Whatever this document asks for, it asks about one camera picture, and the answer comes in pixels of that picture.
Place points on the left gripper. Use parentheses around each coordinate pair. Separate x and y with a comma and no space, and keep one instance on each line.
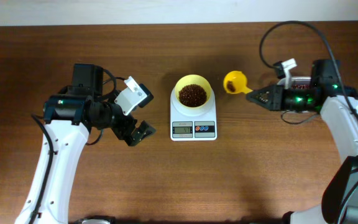
(136,136)

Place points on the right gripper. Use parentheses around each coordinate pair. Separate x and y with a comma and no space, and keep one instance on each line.
(276,100)

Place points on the yellow measuring scoop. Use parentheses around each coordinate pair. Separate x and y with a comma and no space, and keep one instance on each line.
(239,80)

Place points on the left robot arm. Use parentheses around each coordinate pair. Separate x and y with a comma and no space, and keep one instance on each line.
(67,120)

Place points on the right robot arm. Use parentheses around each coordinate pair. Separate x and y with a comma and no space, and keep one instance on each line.
(338,108)

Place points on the white digital kitchen scale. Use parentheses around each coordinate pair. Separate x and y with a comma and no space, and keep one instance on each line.
(193,124)

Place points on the beans in yellow bowl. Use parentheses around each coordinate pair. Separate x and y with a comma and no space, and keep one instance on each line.
(192,95)

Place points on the yellow bowl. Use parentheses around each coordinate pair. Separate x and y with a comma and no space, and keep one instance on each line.
(193,79)

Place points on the red adzuki beans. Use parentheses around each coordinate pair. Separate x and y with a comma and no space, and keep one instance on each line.
(300,86)

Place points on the clear plastic container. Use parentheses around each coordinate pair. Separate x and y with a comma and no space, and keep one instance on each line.
(299,80)

